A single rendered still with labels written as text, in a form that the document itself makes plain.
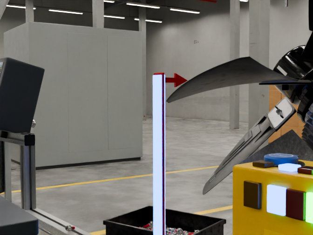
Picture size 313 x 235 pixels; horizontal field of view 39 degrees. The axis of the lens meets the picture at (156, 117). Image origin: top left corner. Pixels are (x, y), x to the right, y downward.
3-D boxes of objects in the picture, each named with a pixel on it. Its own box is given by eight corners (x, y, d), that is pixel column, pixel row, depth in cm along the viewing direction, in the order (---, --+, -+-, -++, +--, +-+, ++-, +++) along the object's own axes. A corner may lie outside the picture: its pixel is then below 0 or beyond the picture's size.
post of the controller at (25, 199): (36, 208, 115) (35, 133, 114) (25, 210, 113) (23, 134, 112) (31, 206, 118) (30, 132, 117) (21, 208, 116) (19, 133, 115)
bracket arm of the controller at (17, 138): (35, 145, 114) (35, 134, 114) (24, 146, 112) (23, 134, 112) (3, 138, 133) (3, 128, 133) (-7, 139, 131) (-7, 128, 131)
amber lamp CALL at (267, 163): (274, 166, 51) (274, 161, 51) (264, 168, 50) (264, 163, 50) (261, 164, 53) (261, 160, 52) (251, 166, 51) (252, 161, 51)
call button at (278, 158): (304, 168, 53) (305, 154, 53) (284, 172, 51) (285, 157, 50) (277, 164, 56) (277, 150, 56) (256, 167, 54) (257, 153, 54)
